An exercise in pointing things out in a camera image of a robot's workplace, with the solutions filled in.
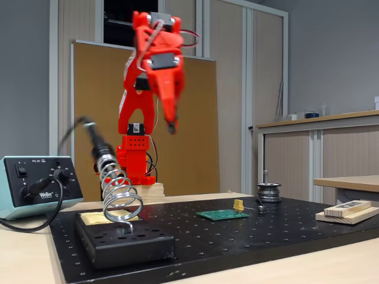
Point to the red gripper with motor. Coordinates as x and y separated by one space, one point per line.
164 77

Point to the black soldering iron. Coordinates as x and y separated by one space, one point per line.
102 146

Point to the red robot arm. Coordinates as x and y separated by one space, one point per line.
133 106

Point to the brown cork pin board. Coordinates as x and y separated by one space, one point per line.
195 133

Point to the green circuit board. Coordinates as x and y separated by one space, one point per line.
219 215

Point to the black soldering stand base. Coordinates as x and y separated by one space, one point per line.
133 251

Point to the teal Weller soldering station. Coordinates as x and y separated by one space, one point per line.
12 207

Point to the tall beige shutter cabinet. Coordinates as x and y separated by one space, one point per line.
263 74

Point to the black machine with light strip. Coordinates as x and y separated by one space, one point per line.
115 17

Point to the stacked wooden planks base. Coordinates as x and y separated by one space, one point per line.
154 192

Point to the grey leaning metal strip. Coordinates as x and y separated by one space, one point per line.
280 99

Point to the white paper tray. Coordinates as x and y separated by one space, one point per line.
285 117

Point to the yellow power connector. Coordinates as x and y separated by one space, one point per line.
237 204

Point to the metal spring iron holder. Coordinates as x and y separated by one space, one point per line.
117 219

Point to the small round metal magnet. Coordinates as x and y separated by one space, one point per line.
261 209

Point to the clear plastic bottle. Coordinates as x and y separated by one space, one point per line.
323 110

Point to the yellow cleaning sponge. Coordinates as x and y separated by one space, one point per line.
91 219

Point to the black perforated breadboard plate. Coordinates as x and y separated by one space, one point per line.
237 242

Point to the low beige sideboard cabinet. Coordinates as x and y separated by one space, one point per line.
349 154

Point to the wooden top side table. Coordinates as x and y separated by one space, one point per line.
349 182

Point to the wooden plank printed KAPLA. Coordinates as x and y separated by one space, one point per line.
346 207

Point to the plain wooden plank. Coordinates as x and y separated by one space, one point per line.
349 220

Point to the metal spool post screw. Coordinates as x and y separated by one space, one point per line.
267 177

